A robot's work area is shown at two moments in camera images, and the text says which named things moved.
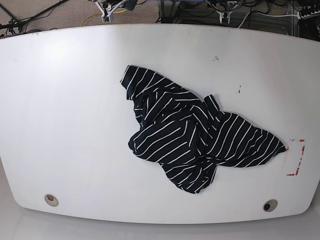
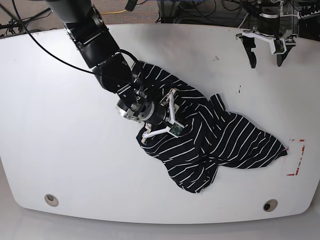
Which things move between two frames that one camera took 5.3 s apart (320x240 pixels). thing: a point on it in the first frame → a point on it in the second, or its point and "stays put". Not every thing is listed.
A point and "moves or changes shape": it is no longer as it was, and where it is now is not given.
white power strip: (314, 14) stays put
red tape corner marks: (298, 165) stays put
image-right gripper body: (222, 15) → (250, 43)
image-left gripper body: (108, 6) → (174, 128)
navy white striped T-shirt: (190, 137) moves or changes shape
